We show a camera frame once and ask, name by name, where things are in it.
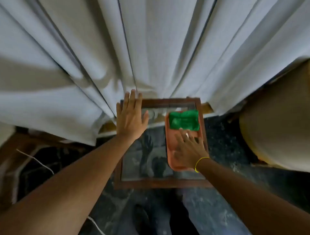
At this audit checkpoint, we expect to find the wooden framed mirror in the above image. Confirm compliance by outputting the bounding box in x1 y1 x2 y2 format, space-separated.
114 97 214 190

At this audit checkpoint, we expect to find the brown wooden furniture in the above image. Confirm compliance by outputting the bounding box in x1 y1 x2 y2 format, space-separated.
0 126 97 211

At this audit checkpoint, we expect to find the yellow thread bracelet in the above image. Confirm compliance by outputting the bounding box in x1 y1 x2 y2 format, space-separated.
194 157 211 173

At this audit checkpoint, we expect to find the green cloth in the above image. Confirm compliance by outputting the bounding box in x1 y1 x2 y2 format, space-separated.
169 110 201 132

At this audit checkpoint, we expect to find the person's right forearm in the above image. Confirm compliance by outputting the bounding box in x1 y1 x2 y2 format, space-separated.
196 158 310 235

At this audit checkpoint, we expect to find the beige round seat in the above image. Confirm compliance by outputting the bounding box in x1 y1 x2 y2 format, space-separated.
239 59 310 173

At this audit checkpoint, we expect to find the white cable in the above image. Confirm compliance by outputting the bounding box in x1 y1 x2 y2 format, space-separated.
16 149 106 235

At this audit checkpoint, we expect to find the person's left forearm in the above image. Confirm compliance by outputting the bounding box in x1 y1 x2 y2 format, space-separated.
0 134 136 235

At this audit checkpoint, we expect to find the orange plastic tray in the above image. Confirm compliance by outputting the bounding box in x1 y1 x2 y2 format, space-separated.
165 110 203 172

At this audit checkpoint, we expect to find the person's left hand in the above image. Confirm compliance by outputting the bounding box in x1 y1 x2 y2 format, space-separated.
116 90 150 142

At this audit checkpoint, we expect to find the person's right hand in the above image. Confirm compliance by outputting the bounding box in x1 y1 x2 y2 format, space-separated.
174 129 210 168

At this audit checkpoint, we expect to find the white curtain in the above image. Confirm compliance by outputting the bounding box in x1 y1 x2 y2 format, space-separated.
0 0 310 147

